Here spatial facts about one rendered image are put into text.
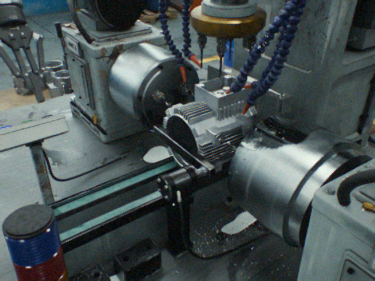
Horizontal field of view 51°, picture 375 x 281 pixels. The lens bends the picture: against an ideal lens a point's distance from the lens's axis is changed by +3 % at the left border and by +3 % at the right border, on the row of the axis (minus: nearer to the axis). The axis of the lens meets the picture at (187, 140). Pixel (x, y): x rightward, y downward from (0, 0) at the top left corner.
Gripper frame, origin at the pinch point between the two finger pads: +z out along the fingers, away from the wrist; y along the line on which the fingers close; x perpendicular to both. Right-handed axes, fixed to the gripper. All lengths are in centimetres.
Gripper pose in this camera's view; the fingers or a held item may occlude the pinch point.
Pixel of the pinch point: (37, 89)
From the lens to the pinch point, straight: 111.5
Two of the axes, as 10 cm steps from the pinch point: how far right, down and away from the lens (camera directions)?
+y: 8.1, -3.1, 4.9
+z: 3.1, 9.5, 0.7
